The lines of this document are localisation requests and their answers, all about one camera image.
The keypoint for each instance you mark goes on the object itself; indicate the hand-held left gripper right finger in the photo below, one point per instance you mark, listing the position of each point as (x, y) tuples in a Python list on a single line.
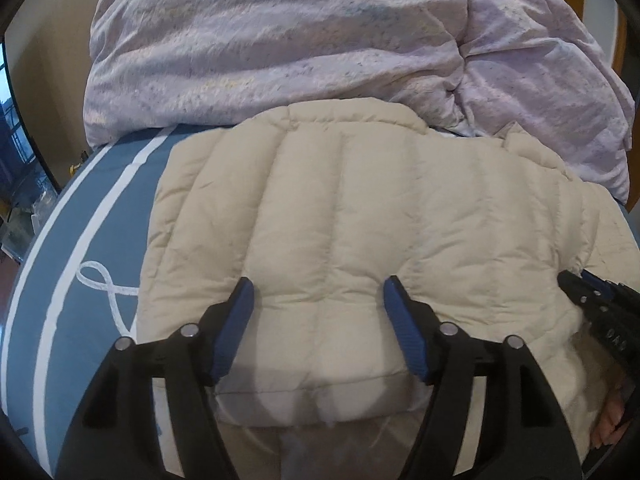
[(400, 310)]

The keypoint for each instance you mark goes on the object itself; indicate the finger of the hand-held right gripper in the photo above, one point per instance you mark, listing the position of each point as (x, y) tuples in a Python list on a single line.
[(580, 292)]

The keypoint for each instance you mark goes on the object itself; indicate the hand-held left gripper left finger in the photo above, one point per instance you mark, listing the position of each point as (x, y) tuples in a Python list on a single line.
[(239, 310)]

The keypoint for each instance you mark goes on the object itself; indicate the beige puffer jacket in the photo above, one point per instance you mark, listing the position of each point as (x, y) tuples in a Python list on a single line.
[(350, 220)]

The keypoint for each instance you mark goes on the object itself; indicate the person's right hand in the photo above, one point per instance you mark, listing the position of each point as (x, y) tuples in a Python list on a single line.
[(607, 420)]

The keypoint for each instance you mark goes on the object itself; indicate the blue white-striped bed sheet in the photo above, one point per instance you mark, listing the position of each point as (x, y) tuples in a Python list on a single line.
[(75, 260)]

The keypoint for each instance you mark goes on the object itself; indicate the dark framed window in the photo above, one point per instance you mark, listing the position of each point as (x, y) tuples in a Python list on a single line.
[(22, 160)]

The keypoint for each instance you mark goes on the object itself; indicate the lilac duvet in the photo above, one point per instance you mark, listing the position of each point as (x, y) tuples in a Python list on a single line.
[(280, 45)]

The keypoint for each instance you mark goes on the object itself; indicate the wooden bed headboard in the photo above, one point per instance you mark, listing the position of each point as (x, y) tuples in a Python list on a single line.
[(617, 20)]

